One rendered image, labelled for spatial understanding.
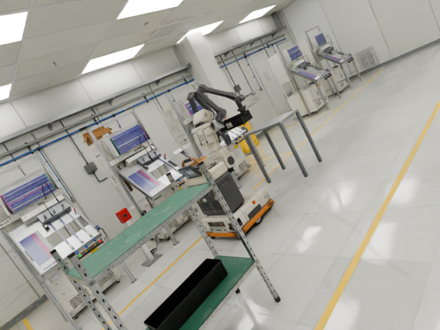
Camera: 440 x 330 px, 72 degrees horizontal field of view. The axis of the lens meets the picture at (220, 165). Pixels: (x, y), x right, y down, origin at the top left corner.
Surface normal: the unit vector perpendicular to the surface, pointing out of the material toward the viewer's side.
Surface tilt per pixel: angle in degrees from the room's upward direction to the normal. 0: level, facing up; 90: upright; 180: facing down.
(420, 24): 90
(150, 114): 90
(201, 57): 90
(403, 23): 90
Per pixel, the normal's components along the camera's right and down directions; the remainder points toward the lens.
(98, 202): 0.62, -0.18
